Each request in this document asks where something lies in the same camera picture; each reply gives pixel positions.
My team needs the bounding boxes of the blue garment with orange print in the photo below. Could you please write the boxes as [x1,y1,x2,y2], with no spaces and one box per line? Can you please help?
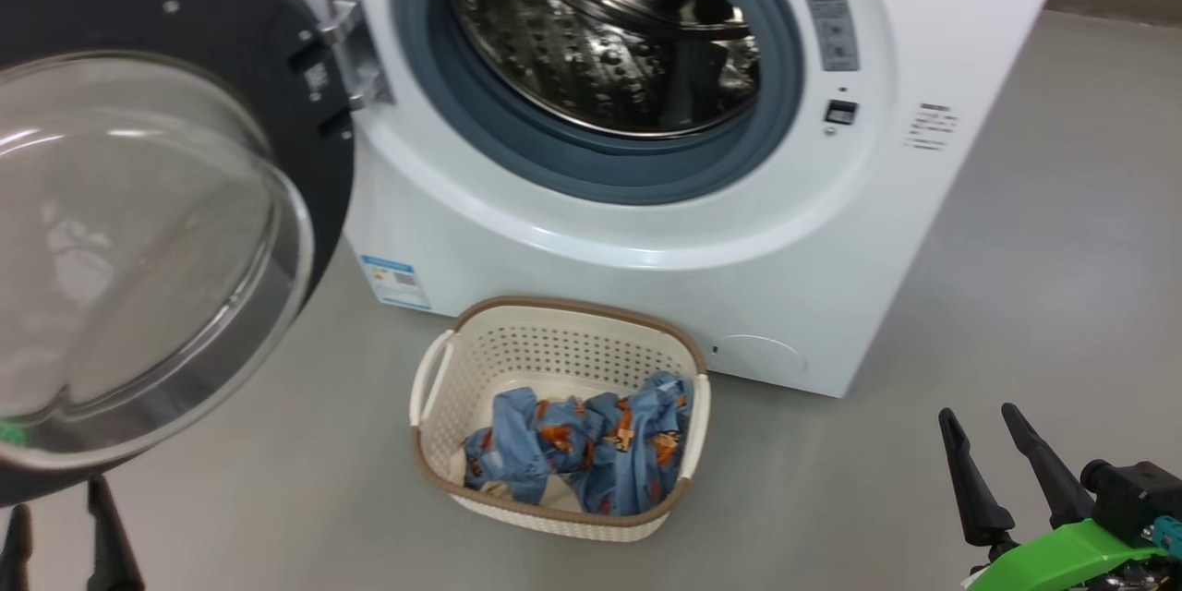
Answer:
[462,386,592,507]
[554,372,694,516]

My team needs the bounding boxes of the grey warning label sticker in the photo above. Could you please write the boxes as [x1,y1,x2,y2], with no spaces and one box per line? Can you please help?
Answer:
[800,0,860,73]

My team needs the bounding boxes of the metal door hinge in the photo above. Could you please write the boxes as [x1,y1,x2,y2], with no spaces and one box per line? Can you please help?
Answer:
[321,0,396,112]

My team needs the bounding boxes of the blue energy label sticker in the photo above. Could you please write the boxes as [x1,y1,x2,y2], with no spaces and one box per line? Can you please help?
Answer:
[358,254,432,311]

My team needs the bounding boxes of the small printed text sticker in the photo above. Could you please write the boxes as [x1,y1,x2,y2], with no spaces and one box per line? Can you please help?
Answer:
[905,102,959,151]

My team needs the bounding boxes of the round white filter cover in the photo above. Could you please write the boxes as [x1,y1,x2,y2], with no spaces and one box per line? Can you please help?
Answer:
[711,334,809,384]

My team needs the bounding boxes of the white Hisense washing machine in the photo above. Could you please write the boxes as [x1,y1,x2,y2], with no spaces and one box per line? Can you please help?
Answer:
[217,0,1083,398]

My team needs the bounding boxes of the black round glass washer door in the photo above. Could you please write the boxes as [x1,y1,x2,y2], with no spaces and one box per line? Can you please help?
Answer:
[0,0,356,507]

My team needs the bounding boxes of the blue cable connector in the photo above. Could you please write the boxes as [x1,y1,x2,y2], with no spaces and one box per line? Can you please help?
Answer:
[1148,515,1182,561]

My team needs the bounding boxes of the cream perforated laundry basket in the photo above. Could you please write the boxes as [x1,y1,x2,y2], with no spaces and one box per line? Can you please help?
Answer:
[409,296,712,543]

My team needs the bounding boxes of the stainless steel washer drum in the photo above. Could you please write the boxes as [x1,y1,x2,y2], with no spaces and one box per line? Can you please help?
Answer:
[446,0,763,139]

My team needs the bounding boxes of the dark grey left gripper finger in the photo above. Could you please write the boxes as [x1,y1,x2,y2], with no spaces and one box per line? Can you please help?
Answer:
[87,476,145,591]
[0,503,34,591]

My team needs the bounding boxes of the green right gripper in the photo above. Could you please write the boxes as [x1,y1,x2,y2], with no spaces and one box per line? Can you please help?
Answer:
[939,403,1166,591]

